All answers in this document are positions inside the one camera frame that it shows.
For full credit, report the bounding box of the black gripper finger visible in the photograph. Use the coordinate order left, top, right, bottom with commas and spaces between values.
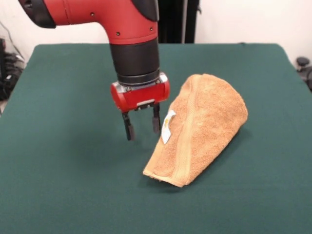
151, 103, 161, 134
121, 111, 136, 141

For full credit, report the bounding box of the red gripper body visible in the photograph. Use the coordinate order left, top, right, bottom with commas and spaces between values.
111, 72, 171, 113

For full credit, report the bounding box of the tan terry towel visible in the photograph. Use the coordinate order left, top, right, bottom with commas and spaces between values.
142, 74, 249, 188

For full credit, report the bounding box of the dark green table cloth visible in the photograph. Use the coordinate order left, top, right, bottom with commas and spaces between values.
0, 43, 312, 234

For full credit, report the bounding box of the black equipment pile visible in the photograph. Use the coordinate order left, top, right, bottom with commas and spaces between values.
0, 38, 26, 102

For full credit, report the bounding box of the black office chair base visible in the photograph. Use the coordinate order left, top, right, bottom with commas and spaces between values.
296, 56, 312, 92

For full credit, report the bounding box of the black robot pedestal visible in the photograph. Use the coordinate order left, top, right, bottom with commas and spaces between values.
157, 0, 197, 44

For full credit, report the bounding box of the thin grey cable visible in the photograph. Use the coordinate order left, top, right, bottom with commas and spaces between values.
0, 20, 25, 60

